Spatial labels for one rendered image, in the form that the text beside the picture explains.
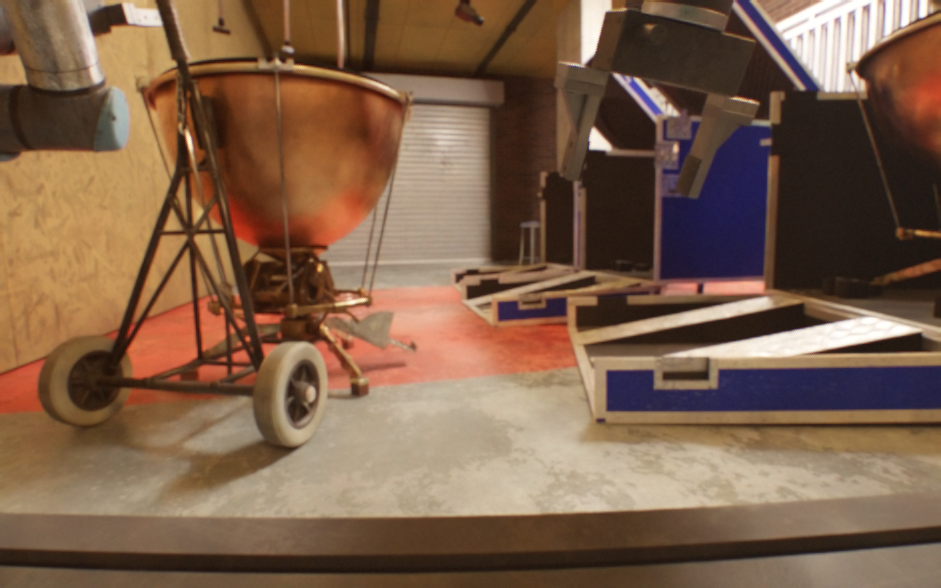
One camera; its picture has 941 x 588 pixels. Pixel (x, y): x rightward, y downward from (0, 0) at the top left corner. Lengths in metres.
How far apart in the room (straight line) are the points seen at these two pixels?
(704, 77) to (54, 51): 0.74
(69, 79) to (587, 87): 0.65
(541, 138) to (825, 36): 5.30
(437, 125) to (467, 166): 0.83
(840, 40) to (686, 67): 3.99
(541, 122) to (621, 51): 8.40
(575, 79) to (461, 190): 7.65
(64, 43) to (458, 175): 7.52
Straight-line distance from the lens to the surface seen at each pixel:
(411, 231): 7.90
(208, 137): 1.15
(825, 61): 4.47
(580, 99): 0.47
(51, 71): 0.81
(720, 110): 0.53
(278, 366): 0.90
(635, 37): 0.46
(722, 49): 0.51
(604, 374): 1.02
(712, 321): 1.78
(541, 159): 8.72
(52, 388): 1.24
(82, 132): 0.84
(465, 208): 8.08
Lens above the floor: 0.39
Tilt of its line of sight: 7 degrees down
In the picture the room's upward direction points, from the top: 1 degrees counter-clockwise
